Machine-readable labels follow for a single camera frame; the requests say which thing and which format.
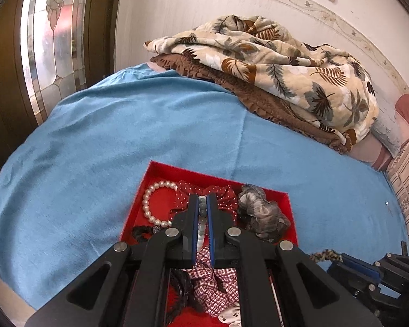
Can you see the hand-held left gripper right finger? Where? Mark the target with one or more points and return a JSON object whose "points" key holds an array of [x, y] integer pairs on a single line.
{"points": [[210, 224]]}

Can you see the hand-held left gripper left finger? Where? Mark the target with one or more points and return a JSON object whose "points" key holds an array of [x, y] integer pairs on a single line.
{"points": [[195, 224]]}

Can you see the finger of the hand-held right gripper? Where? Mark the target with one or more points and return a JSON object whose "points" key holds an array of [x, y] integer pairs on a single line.
{"points": [[395, 264], [358, 267]]}

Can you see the red tray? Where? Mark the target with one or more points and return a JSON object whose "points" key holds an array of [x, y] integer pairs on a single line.
{"points": [[156, 177]]}

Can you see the dark beaded hair clip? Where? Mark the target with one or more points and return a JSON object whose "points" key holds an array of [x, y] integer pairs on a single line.
{"points": [[185, 293]]}

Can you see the white cherry print scrunchie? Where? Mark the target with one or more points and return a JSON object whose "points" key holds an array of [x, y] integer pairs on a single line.
{"points": [[230, 316]]}

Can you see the red dotted scrunchie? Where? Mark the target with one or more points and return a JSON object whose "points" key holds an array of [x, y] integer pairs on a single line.
{"points": [[225, 197]]}

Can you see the grey sheer scrunchie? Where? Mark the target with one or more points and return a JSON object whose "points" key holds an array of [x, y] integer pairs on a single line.
{"points": [[259, 211]]}

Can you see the red plaid scrunchie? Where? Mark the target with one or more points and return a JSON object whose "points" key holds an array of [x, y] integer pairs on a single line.
{"points": [[208, 286]]}

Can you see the blue bed sheet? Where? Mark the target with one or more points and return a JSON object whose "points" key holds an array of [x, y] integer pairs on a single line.
{"points": [[122, 126]]}

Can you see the brown ruffled blanket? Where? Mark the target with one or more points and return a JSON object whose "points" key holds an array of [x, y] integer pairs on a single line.
{"points": [[252, 92]]}

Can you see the leaf print blanket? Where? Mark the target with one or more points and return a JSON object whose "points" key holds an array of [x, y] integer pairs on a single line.
{"points": [[276, 61]]}

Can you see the wooden stained glass door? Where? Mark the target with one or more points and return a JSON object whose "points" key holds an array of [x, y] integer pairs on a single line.
{"points": [[37, 58]]}

